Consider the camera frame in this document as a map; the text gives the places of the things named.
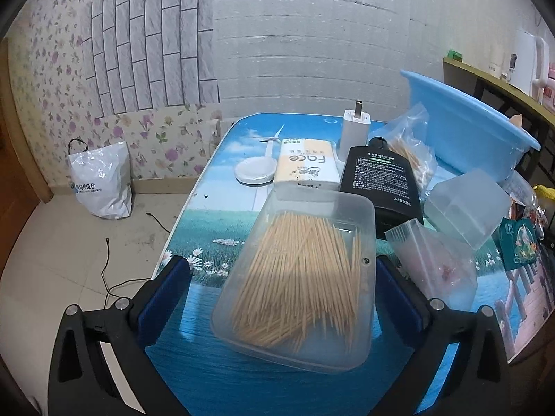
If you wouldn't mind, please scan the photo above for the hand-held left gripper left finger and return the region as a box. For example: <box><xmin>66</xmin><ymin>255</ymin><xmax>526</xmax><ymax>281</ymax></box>
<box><xmin>48</xmin><ymin>255</ymin><xmax>191</xmax><ymax>416</ymax></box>

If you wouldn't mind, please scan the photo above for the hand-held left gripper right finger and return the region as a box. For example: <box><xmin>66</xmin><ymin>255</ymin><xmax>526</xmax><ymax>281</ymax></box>
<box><xmin>376</xmin><ymin>255</ymin><xmax>512</xmax><ymax>416</ymax></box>

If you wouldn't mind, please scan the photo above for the clear plastic packet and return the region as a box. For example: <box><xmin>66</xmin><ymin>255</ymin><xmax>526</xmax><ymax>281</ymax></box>
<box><xmin>385</xmin><ymin>219</ymin><xmax>478</xmax><ymax>313</ymax></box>

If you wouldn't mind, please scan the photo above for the pile of wooden toothpicks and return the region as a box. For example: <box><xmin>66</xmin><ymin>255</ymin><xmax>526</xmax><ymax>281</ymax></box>
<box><xmin>230</xmin><ymin>211</ymin><xmax>362</xmax><ymax>352</ymax></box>

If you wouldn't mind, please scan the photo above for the clear lidded plastic box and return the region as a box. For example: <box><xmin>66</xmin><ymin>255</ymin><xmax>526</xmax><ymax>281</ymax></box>
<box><xmin>422</xmin><ymin>169</ymin><xmax>512</xmax><ymax>251</ymax></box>

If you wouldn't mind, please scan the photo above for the black bottle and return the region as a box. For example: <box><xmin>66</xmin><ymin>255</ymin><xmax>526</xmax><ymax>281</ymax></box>
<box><xmin>339</xmin><ymin>136</ymin><xmax>425</xmax><ymax>240</ymax></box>

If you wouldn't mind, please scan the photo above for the green printed packet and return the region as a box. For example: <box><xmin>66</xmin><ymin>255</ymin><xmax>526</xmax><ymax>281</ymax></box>
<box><xmin>498</xmin><ymin>219</ymin><xmax>540</xmax><ymax>271</ymax></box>

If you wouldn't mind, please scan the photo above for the clear plastic toothpick box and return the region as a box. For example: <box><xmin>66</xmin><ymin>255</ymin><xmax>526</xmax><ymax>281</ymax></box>
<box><xmin>210</xmin><ymin>184</ymin><xmax>377</xmax><ymax>373</ymax></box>

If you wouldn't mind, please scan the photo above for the clear bag of cotton swabs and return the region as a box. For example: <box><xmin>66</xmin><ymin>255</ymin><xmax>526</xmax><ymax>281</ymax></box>
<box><xmin>373</xmin><ymin>103</ymin><xmax>438</xmax><ymax>202</ymax></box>

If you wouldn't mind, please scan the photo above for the white round tin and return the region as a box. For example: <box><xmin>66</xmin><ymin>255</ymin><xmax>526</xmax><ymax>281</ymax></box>
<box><xmin>234</xmin><ymin>157</ymin><xmax>278</xmax><ymax>185</ymax></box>

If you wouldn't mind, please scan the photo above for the yellow white tissue pack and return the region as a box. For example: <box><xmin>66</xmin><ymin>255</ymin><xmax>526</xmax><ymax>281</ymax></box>
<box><xmin>273</xmin><ymin>138</ymin><xmax>341</xmax><ymax>190</ymax></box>

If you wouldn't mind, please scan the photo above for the white usb charger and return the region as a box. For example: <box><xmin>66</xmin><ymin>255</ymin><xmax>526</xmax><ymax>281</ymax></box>
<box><xmin>337</xmin><ymin>99</ymin><xmax>372</xmax><ymax>163</ymax></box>

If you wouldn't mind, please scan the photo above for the blue plastic basin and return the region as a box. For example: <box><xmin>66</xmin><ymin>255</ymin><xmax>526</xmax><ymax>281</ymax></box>
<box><xmin>400</xmin><ymin>69</ymin><xmax>540</xmax><ymax>185</ymax></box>

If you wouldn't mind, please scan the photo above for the landscape printed desktop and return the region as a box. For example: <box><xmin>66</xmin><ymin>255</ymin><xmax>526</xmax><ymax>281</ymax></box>
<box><xmin>152</xmin><ymin>113</ymin><xmax>555</xmax><ymax>416</ymax></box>

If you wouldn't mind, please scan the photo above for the white plastic bag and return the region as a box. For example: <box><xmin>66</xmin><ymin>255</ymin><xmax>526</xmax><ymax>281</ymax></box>
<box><xmin>67</xmin><ymin>138</ymin><xmax>133</xmax><ymax>219</ymax></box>

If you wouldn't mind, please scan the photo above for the wooden door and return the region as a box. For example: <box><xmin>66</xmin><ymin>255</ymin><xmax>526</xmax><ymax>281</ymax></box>
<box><xmin>0</xmin><ymin>39</ymin><xmax>53</xmax><ymax>269</ymax></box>

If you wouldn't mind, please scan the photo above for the wooden side table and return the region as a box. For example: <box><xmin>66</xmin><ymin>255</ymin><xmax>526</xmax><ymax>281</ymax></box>
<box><xmin>442</xmin><ymin>56</ymin><xmax>555</xmax><ymax>191</ymax></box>

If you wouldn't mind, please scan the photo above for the pink box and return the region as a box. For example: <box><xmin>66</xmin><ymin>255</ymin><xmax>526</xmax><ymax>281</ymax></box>
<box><xmin>542</xmin><ymin>63</ymin><xmax>555</xmax><ymax>109</ymax></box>

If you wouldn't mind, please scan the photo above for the white electric kettle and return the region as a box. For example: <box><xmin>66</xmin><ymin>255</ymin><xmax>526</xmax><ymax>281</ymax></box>
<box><xmin>507</xmin><ymin>29</ymin><xmax>549</xmax><ymax>96</ymax></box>

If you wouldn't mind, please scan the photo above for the black cable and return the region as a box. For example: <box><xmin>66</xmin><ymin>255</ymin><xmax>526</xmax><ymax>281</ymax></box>
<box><xmin>101</xmin><ymin>212</ymin><xmax>172</xmax><ymax>308</ymax></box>

